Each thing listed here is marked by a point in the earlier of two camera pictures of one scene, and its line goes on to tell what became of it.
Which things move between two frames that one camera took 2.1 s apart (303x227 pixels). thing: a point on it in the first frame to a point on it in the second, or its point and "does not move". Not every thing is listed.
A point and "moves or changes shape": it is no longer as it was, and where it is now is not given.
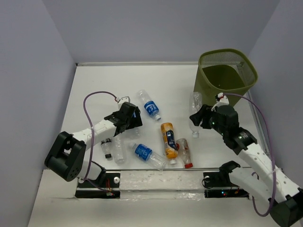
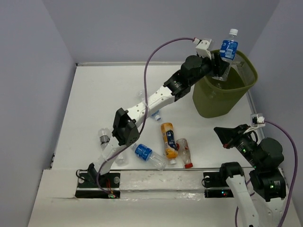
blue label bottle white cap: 136,132 moves or changes shape
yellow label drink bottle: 170,145 does not move
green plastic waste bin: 230,72 does not move
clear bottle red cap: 182,148 does not move
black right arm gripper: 201,115 to 226,134
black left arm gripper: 136,122 to 219,67
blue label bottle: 147,154 does not move
